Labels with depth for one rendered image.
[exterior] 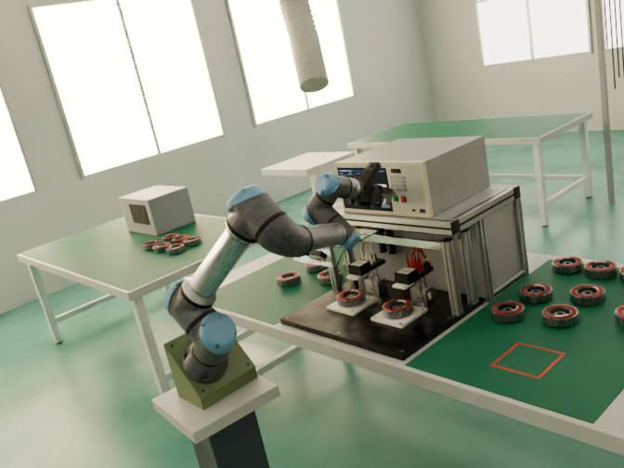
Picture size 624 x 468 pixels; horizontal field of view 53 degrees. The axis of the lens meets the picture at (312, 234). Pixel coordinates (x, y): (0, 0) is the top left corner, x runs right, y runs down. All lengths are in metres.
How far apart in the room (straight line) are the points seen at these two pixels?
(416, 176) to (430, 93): 7.90
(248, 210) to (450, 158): 0.89
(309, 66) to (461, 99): 6.53
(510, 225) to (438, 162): 0.41
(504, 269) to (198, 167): 5.21
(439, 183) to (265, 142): 5.63
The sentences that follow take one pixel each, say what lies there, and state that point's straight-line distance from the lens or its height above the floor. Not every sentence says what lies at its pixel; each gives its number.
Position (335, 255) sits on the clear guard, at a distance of 2.28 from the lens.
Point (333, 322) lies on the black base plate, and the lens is 2.41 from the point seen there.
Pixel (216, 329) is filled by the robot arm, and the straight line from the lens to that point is 1.95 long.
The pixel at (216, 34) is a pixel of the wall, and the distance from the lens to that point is 7.56.
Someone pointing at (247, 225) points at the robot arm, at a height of 1.34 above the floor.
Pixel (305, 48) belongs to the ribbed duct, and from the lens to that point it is 3.51.
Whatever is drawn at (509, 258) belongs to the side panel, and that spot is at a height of 0.85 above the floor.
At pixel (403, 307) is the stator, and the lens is 2.31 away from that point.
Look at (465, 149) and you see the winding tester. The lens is 2.42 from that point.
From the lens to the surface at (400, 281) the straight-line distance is 2.36.
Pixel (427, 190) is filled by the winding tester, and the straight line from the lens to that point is 2.25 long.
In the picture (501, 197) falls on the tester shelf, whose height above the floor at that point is 1.11.
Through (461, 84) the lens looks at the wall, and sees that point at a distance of 9.80.
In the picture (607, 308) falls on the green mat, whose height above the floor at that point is 0.75.
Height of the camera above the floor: 1.78
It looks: 16 degrees down
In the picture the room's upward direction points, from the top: 12 degrees counter-clockwise
